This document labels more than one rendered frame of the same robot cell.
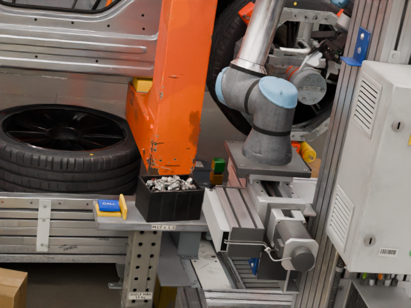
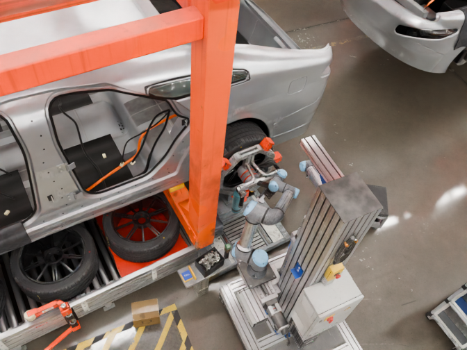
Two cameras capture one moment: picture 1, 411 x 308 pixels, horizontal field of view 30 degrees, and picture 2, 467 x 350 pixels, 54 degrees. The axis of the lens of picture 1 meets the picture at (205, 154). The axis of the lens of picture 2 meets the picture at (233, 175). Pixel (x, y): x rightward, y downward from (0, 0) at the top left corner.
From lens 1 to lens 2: 2.55 m
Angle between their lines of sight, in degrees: 36
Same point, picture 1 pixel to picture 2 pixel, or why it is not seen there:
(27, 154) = (137, 251)
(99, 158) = (168, 239)
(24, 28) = (114, 198)
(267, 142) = (258, 273)
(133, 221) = (199, 279)
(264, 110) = (256, 267)
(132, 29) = (163, 175)
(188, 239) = not seen: hidden behind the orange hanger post
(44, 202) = (153, 269)
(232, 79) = (240, 254)
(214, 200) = (243, 301)
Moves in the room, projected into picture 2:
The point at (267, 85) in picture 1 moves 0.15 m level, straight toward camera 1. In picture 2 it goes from (257, 262) to (261, 282)
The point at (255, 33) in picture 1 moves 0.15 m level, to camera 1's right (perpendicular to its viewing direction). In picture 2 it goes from (247, 239) to (268, 236)
